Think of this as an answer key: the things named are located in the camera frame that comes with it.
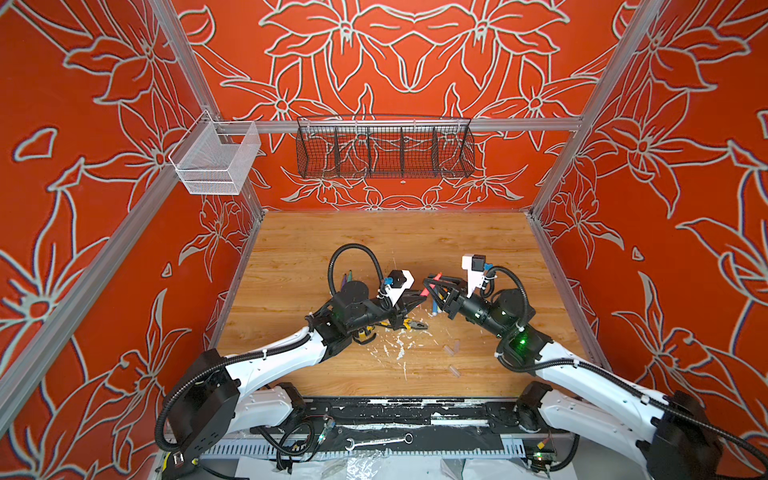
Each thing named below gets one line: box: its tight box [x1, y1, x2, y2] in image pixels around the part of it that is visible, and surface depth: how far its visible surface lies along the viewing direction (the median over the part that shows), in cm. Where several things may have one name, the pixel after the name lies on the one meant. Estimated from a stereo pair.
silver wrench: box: [345, 433, 414, 451], surface depth 71 cm
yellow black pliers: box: [403, 318, 428, 330], surface depth 89 cm
